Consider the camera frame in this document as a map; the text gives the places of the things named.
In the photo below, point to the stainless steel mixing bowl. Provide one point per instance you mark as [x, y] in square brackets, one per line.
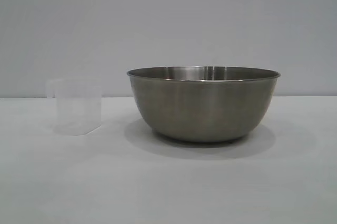
[202, 108]

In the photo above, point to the clear plastic measuring cup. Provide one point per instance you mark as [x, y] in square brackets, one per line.
[76, 108]

